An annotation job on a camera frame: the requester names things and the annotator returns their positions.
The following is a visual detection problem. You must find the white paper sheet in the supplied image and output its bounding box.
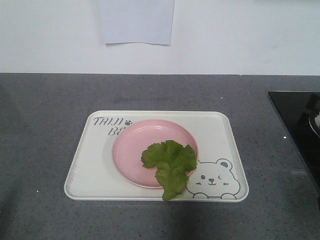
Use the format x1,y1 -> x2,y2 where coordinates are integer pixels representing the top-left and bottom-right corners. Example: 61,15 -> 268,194
98,0 -> 175,46

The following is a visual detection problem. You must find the black glass cooktop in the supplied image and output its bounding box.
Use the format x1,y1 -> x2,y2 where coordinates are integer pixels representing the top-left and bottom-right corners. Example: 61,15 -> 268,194
268,91 -> 320,184

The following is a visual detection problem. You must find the cream bear serving tray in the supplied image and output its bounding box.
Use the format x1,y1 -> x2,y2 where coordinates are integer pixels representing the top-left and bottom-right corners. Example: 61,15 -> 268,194
64,110 -> 249,203

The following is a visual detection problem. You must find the green lettuce leaf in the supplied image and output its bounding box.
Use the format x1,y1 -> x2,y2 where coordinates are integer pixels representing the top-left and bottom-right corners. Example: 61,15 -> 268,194
141,140 -> 197,201

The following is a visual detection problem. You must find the pink round plate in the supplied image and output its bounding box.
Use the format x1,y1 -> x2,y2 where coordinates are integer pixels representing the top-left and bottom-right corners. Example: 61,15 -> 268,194
111,119 -> 199,189

